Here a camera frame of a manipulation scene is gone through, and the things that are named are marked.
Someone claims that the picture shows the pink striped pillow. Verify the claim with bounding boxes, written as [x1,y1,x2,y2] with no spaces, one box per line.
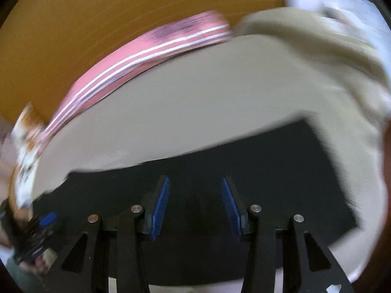
[39,10,232,157]

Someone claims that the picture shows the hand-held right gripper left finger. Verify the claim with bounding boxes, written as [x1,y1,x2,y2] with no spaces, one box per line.
[40,175,171,293]

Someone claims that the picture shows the black pants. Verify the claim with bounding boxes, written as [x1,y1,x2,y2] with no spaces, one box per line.
[32,118,360,288]

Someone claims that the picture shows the floral pillow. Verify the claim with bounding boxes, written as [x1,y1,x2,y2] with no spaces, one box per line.
[9,102,47,209]

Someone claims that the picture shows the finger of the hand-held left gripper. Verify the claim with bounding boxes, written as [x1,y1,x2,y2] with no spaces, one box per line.
[31,211,59,230]

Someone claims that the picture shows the white patterned cloth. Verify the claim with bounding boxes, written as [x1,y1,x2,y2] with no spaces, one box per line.
[318,0,391,68]

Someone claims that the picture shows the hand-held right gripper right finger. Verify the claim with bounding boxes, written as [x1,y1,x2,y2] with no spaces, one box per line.
[220,176,356,293]

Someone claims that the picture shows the beige blanket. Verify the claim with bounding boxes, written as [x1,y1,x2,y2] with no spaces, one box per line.
[234,6,391,196]

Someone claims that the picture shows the woven wooden headboard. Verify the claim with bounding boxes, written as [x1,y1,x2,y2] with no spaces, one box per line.
[0,0,286,126]

